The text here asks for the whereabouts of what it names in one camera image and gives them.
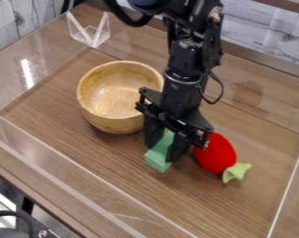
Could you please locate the red plush strawberry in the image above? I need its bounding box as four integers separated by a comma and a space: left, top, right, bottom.
193, 133, 252, 184

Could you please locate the black cable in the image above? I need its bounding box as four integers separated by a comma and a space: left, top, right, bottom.
0, 208, 32, 238

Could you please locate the clear acrylic corner bracket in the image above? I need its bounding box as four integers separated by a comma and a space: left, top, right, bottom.
65, 12, 110, 48

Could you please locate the green rectangular block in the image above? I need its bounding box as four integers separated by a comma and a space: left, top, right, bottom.
144, 129, 177, 173

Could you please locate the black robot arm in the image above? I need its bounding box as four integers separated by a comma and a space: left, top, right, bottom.
102, 0, 224, 163

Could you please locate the black table leg bracket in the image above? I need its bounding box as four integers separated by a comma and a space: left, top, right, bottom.
16, 197, 68, 238

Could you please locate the clear acrylic tray wall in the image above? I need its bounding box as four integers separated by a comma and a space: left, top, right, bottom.
0, 115, 197, 238

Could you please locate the light wooden bowl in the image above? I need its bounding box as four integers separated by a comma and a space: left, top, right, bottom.
77, 60, 164, 135

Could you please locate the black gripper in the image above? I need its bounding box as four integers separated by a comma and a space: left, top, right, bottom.
135, 71, 215, 163

